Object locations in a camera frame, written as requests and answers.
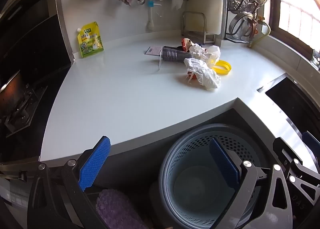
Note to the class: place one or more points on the blue-grey perforated waste basket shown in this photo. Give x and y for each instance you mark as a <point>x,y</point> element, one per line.
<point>195,184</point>

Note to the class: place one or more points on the small red wrapper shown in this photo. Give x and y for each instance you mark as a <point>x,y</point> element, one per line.
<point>191,76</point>

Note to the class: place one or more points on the steel board stand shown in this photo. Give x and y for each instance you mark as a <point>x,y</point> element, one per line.
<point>205,28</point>

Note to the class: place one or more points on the pink paper card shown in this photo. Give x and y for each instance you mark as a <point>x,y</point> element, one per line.
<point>153,50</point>

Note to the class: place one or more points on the black range hood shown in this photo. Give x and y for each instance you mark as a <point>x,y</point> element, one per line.
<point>30,38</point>

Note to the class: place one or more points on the brown window frame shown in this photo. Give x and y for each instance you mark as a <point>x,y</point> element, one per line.
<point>275,6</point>

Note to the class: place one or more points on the red white snack wrapper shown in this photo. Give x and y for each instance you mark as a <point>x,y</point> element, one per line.
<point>186,43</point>

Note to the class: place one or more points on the clear plastic cup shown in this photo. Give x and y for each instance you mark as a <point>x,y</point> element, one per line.
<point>171,52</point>

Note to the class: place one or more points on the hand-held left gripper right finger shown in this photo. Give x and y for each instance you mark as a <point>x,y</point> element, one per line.
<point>223,161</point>

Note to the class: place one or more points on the purple fuzzy mat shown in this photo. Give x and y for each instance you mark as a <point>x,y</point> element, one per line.
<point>117,209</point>

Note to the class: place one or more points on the yellow detergent pouch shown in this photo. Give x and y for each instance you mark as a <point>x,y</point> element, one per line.
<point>90,41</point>

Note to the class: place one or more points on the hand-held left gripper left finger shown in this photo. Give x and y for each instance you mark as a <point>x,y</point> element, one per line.
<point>95,161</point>

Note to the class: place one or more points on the steel kitchen sink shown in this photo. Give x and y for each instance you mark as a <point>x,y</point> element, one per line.
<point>295,101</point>

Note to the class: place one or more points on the black gas stove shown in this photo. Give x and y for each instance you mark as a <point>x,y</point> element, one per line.
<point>20,109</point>

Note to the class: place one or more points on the blue white bottle brush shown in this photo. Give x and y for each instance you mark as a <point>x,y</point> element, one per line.
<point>150,16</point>

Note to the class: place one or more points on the brass gas valve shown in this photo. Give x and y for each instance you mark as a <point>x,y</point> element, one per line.
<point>255,25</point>

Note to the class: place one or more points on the steel pot lid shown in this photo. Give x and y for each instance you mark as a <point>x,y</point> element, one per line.
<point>238,27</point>

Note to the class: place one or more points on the white plastic bag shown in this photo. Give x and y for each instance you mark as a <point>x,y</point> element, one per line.
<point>205,73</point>

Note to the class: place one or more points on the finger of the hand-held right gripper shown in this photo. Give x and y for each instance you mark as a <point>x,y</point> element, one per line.
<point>312,144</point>
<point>295,169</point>

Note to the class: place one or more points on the small clear acrylic stand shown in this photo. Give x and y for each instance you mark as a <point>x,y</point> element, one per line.
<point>316,60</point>

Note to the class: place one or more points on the translucent plastic bag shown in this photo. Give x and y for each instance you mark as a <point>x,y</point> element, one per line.
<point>213,53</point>

